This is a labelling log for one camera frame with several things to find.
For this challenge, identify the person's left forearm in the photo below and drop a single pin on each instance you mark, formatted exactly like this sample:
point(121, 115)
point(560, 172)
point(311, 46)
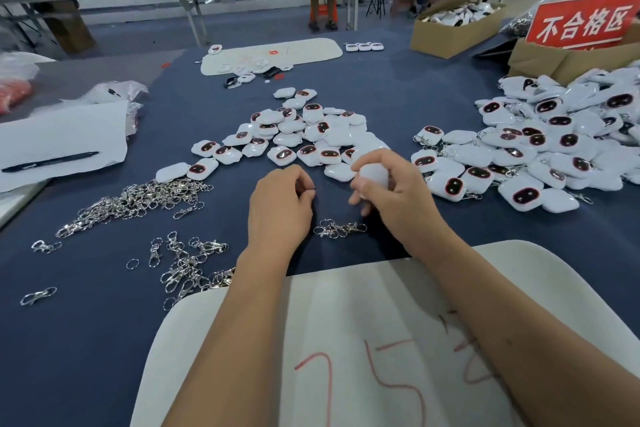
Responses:
point(225, 347)

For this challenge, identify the orange bag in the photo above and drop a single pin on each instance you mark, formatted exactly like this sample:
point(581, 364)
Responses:
point(14, 96)

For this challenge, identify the black pen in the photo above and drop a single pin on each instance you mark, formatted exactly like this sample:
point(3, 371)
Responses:
point(50, 161)

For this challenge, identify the open cardboard box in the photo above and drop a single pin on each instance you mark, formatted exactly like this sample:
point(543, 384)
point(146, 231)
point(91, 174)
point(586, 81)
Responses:
point(447, 38)

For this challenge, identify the white paper sheet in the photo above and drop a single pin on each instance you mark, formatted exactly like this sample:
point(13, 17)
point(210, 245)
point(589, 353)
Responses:
point(60, 136)

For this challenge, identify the red sign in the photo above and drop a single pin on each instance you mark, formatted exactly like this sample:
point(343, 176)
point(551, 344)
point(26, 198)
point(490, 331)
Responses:
point(585, 21)

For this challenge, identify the white foam board red marks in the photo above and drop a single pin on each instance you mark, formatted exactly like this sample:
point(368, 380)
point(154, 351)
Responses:
point(400, 322)

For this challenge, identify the person's left hand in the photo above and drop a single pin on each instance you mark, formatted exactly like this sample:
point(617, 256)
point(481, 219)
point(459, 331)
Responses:
point(280, 211)

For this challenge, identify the long white foam board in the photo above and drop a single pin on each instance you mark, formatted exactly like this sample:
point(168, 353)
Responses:
point(315, 51)

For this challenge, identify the flat brown cardboard box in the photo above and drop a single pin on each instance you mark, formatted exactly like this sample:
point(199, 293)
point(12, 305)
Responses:
point(548, 61)

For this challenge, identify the person's right hand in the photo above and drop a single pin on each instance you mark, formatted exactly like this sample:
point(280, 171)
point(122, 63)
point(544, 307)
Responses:
point(405, 203)

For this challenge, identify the white plastic bag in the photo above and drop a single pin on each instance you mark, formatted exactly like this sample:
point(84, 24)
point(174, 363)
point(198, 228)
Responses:
point(25, 63)

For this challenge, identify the white tag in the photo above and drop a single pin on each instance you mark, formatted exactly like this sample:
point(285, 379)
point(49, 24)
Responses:
point(373, 177)

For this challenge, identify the person's right forearm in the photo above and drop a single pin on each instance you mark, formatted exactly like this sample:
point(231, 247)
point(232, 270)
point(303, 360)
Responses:
point(535, 337)

